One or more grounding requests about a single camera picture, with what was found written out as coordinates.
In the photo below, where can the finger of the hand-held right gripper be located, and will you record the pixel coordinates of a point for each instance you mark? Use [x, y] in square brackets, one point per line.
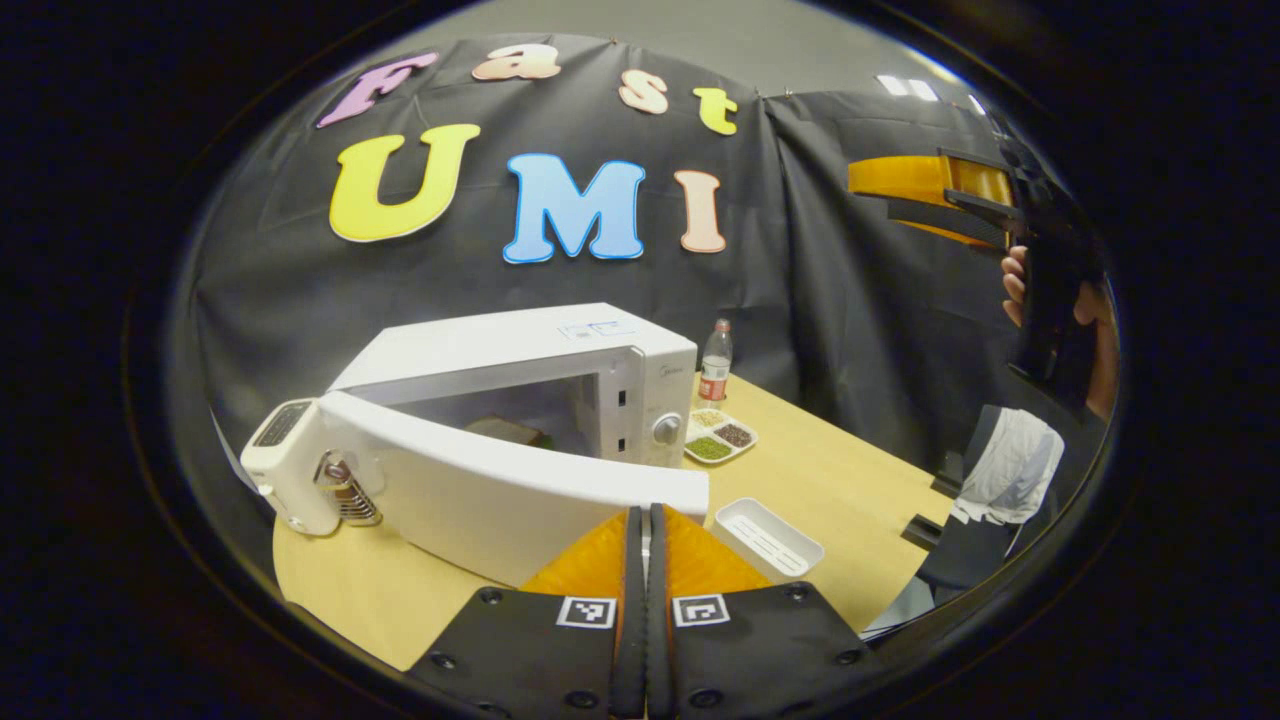
[950, 215]
[900, 175]

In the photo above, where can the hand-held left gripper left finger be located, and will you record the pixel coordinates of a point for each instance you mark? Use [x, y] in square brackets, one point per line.
[630, 640]

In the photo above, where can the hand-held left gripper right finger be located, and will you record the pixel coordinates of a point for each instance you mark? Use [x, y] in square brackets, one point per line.
[658, 640]

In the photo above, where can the sandwich with lettuce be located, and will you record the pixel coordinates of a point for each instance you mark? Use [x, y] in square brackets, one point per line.
[505, 430]

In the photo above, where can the white microwave oven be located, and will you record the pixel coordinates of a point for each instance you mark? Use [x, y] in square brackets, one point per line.
[480, 345]

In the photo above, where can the small ceiling light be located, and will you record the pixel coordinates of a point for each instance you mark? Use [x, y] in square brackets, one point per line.
[908, 88]

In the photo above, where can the black backdrop cloth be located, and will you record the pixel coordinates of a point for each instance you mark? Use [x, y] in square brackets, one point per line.
[800, 250]

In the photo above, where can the white rectangular tray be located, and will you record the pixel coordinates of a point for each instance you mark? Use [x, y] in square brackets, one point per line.
[765, 540]

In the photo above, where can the white divided dish of beans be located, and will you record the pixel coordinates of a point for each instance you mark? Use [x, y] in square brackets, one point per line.
[720, 440]

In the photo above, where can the clear water bottle red label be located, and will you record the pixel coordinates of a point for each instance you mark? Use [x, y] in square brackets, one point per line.
[715, 365]

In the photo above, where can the black chair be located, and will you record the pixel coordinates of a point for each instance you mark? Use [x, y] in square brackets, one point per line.
[960, 570]

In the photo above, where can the white toaster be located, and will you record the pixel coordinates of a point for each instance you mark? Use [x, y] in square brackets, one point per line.
[290, 470]

